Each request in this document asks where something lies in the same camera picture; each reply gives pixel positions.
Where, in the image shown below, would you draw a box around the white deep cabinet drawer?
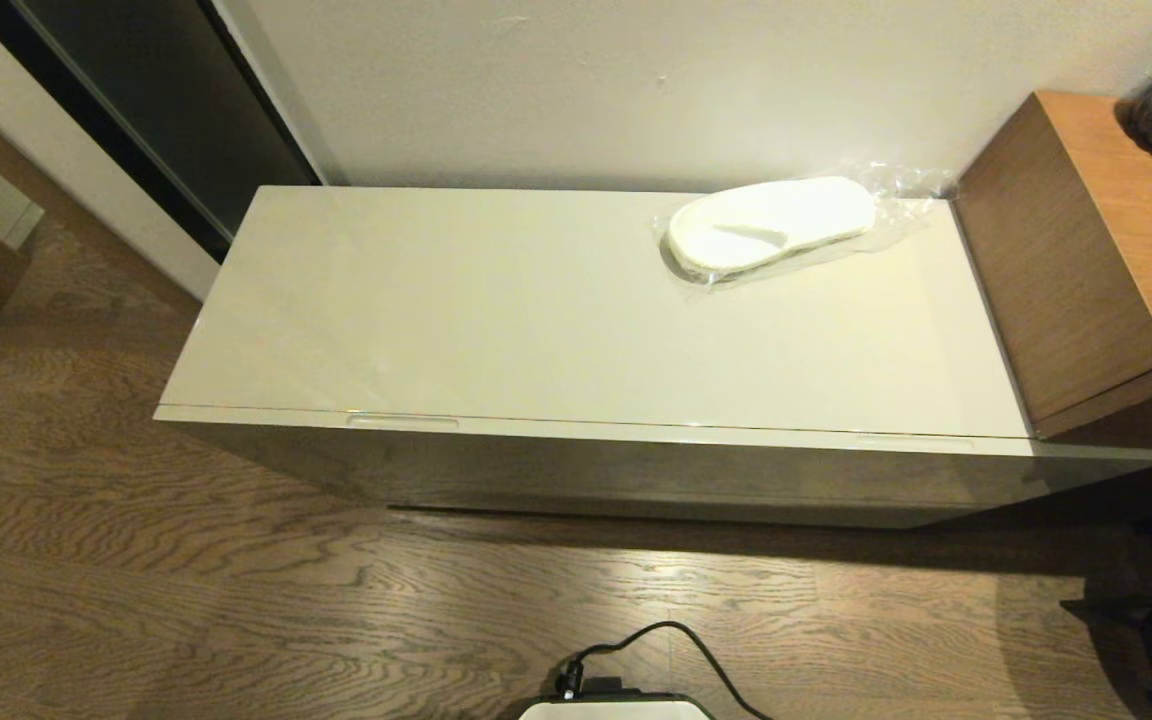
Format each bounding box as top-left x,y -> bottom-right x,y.
153,404 -> 1152,503

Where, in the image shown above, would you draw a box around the white slippers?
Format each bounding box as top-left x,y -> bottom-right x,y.
650,160 -> 959,293

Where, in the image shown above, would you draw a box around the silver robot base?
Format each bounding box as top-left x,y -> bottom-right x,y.
519,694 -> 713,720

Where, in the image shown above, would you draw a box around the white glossy low cabinet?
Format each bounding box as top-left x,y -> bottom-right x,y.
153,186 -> 1152,532

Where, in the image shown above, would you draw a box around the dark door panel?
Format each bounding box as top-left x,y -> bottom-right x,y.
0,0 -> 329,265

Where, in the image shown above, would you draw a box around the brown wooden side table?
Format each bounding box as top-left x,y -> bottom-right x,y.
946,90 -> 1152,453

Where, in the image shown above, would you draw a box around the black metal stand legs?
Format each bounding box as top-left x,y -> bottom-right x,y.
1057,514 -> 1152,714

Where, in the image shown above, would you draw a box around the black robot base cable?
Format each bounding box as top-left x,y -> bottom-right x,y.
553,620 -> 773,720

